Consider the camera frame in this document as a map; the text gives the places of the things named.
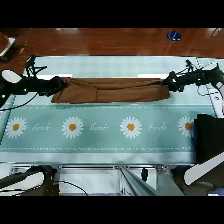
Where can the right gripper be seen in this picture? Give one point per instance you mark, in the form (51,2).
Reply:
(175,81)

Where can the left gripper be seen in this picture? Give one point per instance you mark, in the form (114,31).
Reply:
(53,86)

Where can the brown garment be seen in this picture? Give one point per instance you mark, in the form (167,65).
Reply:
(110,90)

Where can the blue round object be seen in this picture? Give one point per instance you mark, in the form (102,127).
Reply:
(174,36)

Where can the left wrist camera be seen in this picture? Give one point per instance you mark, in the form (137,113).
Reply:
(30,63)

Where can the silver frame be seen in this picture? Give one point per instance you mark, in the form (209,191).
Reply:
(136,183)

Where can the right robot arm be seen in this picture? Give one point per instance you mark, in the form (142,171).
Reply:
(208,75)

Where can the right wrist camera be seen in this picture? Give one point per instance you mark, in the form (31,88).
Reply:
(190,65)

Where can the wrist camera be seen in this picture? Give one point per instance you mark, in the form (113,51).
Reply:
(190,65)
(30,63)

